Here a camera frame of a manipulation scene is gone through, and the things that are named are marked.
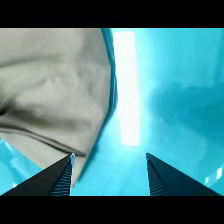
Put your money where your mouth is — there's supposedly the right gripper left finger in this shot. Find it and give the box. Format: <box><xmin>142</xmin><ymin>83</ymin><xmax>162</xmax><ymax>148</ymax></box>
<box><xmin>1</xmin><ymin>152</ymin><xmax>77</xmax><ymax>197</ymax></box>

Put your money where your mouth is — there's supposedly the beige shirt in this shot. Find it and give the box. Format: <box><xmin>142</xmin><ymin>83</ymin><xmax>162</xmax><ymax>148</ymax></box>
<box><xmin>0</xmin><ymin>28</ymin><xmax>119</xmax><ymax>186</ymax></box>

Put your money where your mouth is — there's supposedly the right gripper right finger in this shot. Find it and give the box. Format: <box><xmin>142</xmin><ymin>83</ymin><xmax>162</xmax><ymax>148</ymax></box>
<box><xmin>145</xmin><ymin>152</ymin><xmax>222</xmax><ymax>197</ymax></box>

